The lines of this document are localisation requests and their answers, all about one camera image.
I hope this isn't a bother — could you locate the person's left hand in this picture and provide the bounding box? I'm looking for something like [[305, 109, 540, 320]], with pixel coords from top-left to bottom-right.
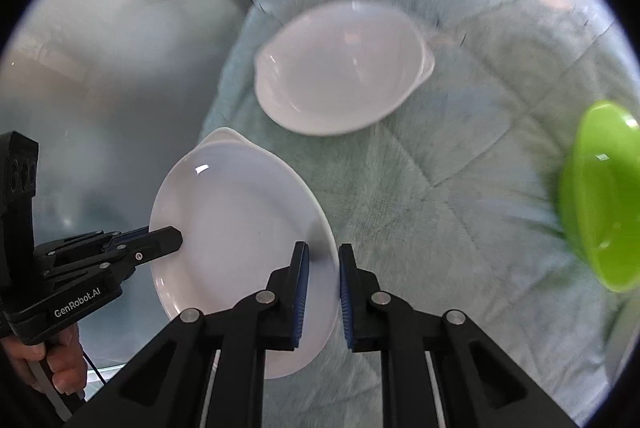
[[5, 325, 86, 392]]

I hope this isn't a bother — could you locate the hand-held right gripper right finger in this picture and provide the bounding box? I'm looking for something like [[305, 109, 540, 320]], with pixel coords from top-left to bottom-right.
[[338, 244, 576, 428]]

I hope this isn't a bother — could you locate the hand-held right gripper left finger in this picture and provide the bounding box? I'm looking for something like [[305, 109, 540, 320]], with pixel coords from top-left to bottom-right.
[[67, 242, 311, 428]]

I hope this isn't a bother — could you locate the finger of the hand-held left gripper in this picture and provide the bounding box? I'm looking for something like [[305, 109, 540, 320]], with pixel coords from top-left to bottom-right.
[[44, 227, 184, 285], [34, 227, 151, 261]]

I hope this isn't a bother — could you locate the light blue quilted blanket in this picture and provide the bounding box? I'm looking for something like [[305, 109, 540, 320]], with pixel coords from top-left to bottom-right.
[[200, 0, 640, 428]]

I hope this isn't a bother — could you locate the green plastic bowl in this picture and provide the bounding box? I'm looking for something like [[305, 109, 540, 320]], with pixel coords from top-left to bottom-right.
[[556, 100, 640, 293]]

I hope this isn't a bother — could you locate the white plate with handles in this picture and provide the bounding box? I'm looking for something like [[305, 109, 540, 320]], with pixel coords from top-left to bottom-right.
[[149, 128, 340, 380], [253, 0, 436, 137]]

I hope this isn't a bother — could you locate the black cable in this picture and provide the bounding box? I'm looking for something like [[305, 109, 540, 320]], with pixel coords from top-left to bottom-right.
[[80, 348, 108, 401]]

